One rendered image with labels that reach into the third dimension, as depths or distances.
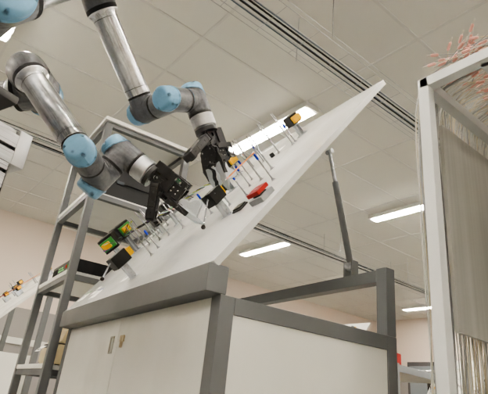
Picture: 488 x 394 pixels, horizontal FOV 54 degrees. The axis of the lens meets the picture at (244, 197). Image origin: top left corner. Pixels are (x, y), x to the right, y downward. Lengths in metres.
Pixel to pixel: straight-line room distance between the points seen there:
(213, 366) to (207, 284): 0.17
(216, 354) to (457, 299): 0.58
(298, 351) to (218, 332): 0.23
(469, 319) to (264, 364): 0.50
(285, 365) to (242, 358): 0.13
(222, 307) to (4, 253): 8.12
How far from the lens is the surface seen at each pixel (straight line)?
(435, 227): 1.20
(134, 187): 2.54
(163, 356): 1.28
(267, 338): 1.15
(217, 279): 1.08
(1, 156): 1.20
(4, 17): 1.18
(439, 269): 1.17
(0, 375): 4.50
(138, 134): 2.57
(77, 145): 1.26
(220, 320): 1.08
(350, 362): 1.33
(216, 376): 1.07
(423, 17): 3.93
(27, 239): 9.22
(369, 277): 1.53
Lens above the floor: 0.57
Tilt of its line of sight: 24 degrees up
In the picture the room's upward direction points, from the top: 6 degrees clockwise
